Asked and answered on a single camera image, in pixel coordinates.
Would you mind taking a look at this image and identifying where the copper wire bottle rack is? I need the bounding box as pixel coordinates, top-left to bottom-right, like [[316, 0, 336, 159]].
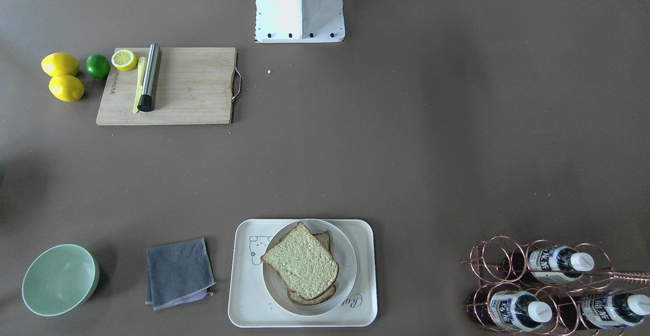
[[464, 235, 648, 335]]

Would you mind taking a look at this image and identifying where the half lemon slice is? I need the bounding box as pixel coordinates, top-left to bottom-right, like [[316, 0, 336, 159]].
[[111, 49, 139, 72]]

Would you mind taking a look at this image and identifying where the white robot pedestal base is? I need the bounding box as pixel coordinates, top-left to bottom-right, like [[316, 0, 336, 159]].
[[254, 0, 346, 43]]

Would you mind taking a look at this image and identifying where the yellow lemon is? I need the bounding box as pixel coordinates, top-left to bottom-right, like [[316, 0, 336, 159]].
[[40, 52, 80, 77], [48, 75, 84, 102]]

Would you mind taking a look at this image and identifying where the mint green bowl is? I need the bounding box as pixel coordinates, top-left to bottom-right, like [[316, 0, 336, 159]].
[[21, 244, 100, 317]]

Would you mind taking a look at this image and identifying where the bamboo cutting board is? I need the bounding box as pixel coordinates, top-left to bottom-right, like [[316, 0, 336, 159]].
[[96, 47, 241, 126]]

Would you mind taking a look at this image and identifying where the yellow knife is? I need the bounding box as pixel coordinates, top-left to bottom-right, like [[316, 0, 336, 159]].
[[132, 57, 147, 114]]

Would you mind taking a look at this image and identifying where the dark bottle white cap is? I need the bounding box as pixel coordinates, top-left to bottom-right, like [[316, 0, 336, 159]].
[[500, 245, 595, 287]]

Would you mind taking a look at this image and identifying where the cream rabbit serving tray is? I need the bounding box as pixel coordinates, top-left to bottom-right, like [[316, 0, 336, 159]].
[[228, 219, 378, 328]]

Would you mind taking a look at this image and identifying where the grey folded cloth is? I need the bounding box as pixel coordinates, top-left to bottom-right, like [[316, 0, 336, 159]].
[[145, 238, 216, 311]]

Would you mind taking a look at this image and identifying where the green lime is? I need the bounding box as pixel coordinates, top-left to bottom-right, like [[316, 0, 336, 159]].
[[85, 54, 111, 81]]

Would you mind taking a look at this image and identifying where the steel muddler black tip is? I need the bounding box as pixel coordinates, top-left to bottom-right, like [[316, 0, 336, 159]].
[[138, 43, 161, 112]]

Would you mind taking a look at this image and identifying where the white round plate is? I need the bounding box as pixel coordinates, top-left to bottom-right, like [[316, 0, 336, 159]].
[[261, 219, 358, 317]]

